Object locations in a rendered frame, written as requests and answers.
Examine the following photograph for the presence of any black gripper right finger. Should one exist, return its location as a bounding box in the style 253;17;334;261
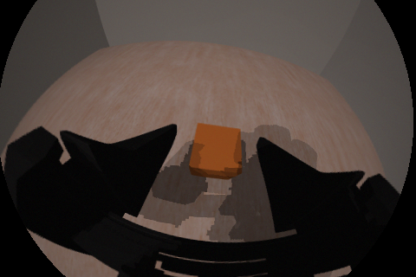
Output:
257;138;365;233

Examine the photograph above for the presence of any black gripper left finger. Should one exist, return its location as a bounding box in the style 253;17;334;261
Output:
60;124;178;218

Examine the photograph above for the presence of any orange block with black square mark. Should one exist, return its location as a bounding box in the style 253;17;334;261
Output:
190;123;243;180

